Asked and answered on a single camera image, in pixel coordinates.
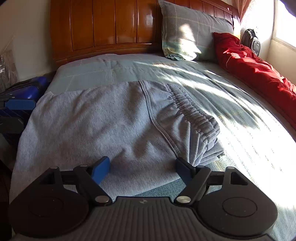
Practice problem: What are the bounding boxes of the grey sweatpants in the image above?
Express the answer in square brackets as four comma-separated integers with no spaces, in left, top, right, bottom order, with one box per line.
[10,80,224,200]

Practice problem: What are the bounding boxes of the clear plastic bag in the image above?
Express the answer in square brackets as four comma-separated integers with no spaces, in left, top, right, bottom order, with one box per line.
[0,37,19,92]

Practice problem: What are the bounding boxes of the green plaid bed blanket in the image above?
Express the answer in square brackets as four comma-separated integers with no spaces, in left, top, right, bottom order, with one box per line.
[48,54,295,240]

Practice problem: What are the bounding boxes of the brown wooden headboard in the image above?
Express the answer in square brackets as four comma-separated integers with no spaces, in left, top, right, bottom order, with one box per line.
[50,1,239,66]

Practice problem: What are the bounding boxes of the red duvet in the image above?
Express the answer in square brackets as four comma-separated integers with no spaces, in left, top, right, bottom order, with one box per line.
[213,32,296,128]

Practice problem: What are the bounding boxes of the grey plaid pillow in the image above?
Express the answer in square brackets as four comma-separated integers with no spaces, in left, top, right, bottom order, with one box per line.
[159,1,233,62]

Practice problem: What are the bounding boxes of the black backpack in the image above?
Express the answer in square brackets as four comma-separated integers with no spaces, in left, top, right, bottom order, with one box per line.
[241,29,261,57]

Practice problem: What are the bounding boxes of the orange left curtain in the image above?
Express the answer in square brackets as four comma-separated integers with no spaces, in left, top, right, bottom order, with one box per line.
[232,0,252,21]

